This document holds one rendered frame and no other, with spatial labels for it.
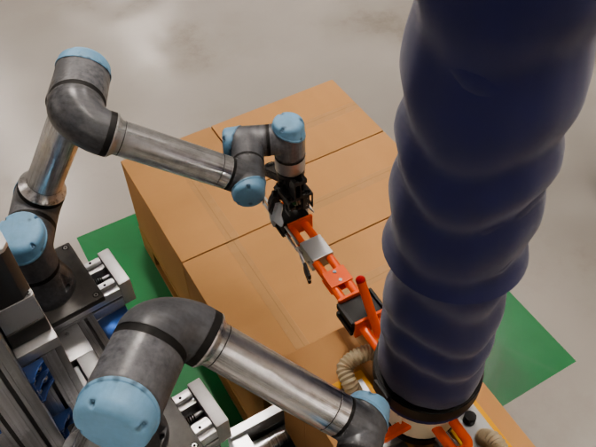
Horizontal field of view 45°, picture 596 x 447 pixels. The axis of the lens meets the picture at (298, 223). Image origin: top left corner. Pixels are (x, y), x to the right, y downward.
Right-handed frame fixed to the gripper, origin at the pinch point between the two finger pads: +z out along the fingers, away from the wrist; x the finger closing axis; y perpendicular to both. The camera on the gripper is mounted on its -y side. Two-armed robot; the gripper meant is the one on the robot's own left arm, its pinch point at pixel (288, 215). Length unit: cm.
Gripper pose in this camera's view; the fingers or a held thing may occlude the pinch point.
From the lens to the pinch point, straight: 192.3
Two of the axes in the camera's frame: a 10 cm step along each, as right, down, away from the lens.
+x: 8.7, -3.8, 3.0
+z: 0.2, 6.5, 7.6
